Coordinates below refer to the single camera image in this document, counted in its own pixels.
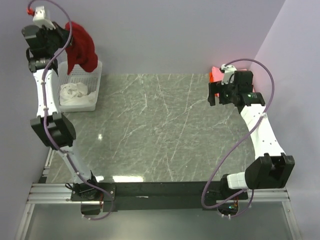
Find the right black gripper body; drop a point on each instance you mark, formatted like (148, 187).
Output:
(226, 91)

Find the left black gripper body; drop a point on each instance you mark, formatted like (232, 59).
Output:
(56, 38)

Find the red t shirt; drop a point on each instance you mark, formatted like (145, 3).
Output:
(81, 51)

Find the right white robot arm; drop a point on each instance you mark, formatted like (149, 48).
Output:
(272, 167)

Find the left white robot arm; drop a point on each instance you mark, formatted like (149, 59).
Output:
(51, 126)

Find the pink folded t shirt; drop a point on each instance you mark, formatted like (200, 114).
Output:
(221, 78)

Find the orange folded t shirt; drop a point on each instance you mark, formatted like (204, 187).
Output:
(211, 77)

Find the white crumpled t shirt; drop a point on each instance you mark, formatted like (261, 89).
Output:
(76, 94)

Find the white plastic basket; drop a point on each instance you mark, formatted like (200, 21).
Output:
(92, 80)

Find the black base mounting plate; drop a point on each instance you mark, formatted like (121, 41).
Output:
(126, 196)

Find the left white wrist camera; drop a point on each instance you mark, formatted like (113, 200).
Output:
(41, 17)

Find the aluminium frame rail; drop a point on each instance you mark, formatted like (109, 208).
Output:
(156, 211)

